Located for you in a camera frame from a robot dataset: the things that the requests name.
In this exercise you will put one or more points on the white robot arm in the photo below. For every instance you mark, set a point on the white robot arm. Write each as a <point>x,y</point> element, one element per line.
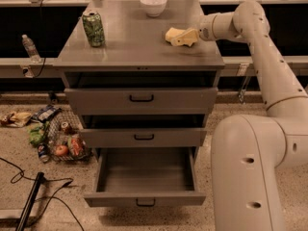
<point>247,149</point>

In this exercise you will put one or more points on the blue snack bag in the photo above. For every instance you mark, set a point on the blue snack bag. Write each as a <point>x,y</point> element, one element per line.
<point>45,114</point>

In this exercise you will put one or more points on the clear plastic water bottle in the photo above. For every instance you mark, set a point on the clear plastic water bottle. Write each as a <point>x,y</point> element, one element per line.
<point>31,49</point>

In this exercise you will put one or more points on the brown snack bag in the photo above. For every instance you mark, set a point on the brown snack bag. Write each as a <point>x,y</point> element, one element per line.
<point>15,119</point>

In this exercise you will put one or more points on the grey top drawer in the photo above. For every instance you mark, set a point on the grey top drawer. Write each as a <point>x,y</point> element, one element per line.
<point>141,93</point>

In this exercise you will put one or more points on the red apple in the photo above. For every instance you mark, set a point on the red apple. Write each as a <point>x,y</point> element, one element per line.
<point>61,150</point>

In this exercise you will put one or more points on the green soda can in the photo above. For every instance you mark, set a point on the green soda can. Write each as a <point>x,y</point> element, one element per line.
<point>93,28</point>

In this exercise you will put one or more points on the blue soda can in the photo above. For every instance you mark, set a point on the blue soda can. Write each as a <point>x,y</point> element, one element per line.
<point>43,153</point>

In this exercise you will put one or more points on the black metal bar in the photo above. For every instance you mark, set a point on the black metal bar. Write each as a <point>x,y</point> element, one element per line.
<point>29,203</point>

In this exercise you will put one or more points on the grey drawer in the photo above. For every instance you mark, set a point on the grey drawer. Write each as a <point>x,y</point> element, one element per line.
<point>145,177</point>
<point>141,93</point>
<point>113,131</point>

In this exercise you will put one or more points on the grey drawer cabinet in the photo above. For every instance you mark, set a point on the grey drawer cabinet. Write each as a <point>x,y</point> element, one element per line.
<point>136,42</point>

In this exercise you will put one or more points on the small red can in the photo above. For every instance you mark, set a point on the small red can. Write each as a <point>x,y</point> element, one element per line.
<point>65,127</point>

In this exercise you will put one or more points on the green chip bag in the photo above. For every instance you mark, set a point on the green chip bag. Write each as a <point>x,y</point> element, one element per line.
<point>38,133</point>

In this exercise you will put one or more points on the yellow sponge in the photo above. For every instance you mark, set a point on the yellow sponge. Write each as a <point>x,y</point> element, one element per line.
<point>173,33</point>

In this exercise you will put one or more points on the orange snack bag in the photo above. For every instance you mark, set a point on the orange snack bag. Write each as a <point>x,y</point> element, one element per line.
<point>75,146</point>

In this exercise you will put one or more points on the wire basket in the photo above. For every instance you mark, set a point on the wire basket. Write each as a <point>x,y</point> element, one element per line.
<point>57,137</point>

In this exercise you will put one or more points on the grey bottom drawer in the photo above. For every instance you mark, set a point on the grey bottom drawer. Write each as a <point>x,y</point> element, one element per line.
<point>145,177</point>

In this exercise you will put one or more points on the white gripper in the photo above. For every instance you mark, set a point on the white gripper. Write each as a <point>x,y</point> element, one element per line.
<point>205,31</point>

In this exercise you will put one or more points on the white bowl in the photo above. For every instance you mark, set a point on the white bowl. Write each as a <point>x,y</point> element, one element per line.
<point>153,8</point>

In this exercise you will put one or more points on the grey middle drawer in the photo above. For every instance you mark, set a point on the grey middle drawer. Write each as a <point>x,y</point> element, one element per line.
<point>113,131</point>

